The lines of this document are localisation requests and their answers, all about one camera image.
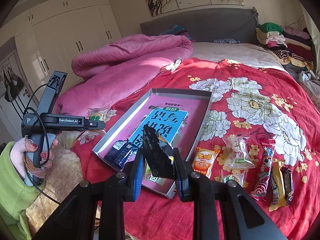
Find orange rice cracker packet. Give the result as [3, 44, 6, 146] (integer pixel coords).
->
[192, 147, 221, 179]

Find blue cookie packet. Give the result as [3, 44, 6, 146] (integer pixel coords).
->
[103, 140, 138, 170]

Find black crinkled snack packet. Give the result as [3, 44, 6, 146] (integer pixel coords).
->
[142, 125, 175, 179]

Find round green label pastry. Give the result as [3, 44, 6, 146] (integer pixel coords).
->
[218, 168, 248, 188]

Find clear candy bag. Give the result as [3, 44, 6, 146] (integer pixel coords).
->
[223, 133, 255, 170]

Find clear brown cake packet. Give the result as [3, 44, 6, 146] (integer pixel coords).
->
[88, 107, 110, 122]

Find red panda snack packet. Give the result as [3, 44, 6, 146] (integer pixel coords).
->
[251, 137, 276, 200]

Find yellow snack bar packet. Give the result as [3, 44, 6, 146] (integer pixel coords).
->
[269, 159, 286, 212]

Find dark Snickers chocolate bar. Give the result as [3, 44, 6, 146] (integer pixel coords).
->
[281, 167, 294, 206]

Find green milk pastry packet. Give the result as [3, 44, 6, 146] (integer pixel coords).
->
[144, 133, 175, 185]

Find green sleeve forearm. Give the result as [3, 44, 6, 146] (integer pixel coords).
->
[1, 141, 39, 239]

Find left hand red nails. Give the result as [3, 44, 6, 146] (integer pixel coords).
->
[10, 138, 60, 180]

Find grey tray pink printed bottom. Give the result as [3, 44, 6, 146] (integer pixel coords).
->
[93, 88, 212, 202]

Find pink folded blanket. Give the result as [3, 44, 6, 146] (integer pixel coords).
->
[55, 34, 193, 116]

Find white wardrobe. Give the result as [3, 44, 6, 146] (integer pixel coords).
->
[0, 0, 123, 136]

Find red floral quilt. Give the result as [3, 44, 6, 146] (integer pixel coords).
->
[71, 57, 320, 240]

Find beige bed sheet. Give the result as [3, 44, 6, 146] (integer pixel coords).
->
[191, 42, 286, 72]

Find blue patterned pillow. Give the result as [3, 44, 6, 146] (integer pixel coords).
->
[159, 24, 193, 41]

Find grey bed headboard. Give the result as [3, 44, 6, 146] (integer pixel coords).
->
[140, 8, 259, 44]

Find floral basket with white bag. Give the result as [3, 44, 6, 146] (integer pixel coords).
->
[298, 70, 319, 103]

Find stack of folded clothes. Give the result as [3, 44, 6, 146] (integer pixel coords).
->
[255, 22, 315, 72]

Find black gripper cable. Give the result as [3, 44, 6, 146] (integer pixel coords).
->
[22, 83, 62, 205]

